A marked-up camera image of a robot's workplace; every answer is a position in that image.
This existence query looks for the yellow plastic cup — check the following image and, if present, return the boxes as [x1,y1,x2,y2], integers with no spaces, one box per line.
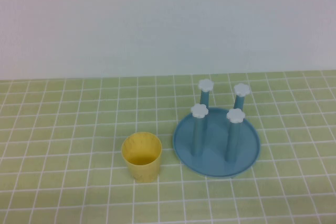
[120,132,163,183]

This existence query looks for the blue cup stand white caps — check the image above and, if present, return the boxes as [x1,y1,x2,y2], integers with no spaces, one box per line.
[172,79,262,179]

